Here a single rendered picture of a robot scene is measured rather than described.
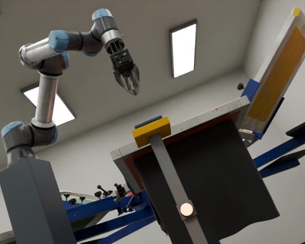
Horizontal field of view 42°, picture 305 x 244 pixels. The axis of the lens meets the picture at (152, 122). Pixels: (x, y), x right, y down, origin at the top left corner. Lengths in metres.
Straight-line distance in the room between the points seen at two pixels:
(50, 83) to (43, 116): 0.18
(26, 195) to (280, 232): 4.94
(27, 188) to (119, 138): 4.76
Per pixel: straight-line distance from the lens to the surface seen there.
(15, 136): 2.04
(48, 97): 2.01
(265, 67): 2.51
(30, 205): 1.89
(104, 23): 1.53
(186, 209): 1.26
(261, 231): 6.34
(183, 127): 1.57
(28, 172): 1.91
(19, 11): 3.90
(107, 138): 6.62
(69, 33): 1.56
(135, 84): 1.45
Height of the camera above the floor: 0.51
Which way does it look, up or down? 19 degrees up
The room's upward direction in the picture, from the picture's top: 24 degrees counter-clockwise
